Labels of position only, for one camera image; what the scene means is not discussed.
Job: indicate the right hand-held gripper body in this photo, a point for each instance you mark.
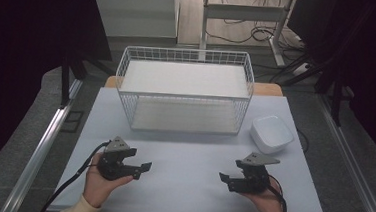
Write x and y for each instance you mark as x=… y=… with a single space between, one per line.
x=254 y=177

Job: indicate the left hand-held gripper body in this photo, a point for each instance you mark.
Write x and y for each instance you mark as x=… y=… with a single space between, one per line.
x=113 y=161

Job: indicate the person's right hand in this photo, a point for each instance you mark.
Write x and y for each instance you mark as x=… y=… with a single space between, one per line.
x=266 y=203

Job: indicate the person's left hand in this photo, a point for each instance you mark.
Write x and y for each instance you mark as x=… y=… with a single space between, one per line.
x=96 y=186

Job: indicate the white square bowl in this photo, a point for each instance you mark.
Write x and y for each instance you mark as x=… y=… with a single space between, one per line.
x=271 y=133

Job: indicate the black metal stand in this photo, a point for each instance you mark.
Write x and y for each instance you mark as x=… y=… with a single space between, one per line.
x=65 y=80
x=336 y=99

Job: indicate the white power strip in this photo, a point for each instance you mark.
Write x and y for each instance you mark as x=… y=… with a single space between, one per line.
x=302 y=69

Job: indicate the dark curtain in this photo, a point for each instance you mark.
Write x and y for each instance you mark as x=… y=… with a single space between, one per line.
x=363 y=48
x=23 y=41

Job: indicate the white cabinet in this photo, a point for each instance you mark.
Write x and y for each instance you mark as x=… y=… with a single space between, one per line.
x=134 y=12

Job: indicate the black square floor frame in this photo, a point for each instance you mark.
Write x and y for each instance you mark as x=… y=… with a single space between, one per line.
x=72 y=121

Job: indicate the aluminium rail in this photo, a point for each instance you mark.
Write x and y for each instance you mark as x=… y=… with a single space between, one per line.
x=355 y=168
x=44 y=146

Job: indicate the white metal desk frame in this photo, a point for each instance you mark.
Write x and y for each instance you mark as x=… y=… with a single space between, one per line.
x=246 y=12

